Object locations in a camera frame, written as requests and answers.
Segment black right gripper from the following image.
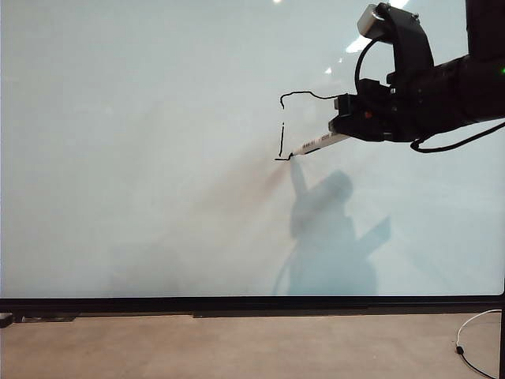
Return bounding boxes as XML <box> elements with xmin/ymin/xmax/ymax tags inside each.
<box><xmin>327</xmin><ymin>69</ymin><xmax>435</xmax><ymax>142</ymax></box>

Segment white marker pen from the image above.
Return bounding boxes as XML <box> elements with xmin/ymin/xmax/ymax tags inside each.
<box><xmin>289</xmin><ymin>132</ymin><xmax>352</xmax><ymax>158</ymax></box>

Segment black camera cable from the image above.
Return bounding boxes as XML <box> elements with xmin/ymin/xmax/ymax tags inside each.
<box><xmin>353</xmin><ymin>38</ymin><xmax>380</xmax><ymax>94</ymax></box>

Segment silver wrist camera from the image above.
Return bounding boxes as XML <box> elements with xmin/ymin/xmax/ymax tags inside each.
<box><xmin>357</xmin><ymin>6</ymin><xmax>390</xmax><ymax>40</ymax></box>

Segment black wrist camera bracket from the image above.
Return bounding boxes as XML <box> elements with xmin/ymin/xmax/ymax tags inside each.
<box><xmin>370</xmin><ymin>2</ymin><xmax>435</xmax><ymax>86</ymax></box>

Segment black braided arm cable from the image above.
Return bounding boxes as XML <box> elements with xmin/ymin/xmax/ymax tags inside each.
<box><xmin>410</xmin><ymin>120</ymin><xmax>505</xmax><ymax>154</ymax></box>

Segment white board with black frame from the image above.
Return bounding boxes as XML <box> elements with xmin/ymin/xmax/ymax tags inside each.
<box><xmin>0</xmin><ymin>0</ymin><xmax>505</xmax><ymax>313</ymax></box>

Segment white and black cable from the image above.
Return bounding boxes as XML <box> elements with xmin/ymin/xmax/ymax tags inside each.
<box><xmin>453</xmin><ymin>309</ymin><xmax>504</xmax><ymax>379</ymax></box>

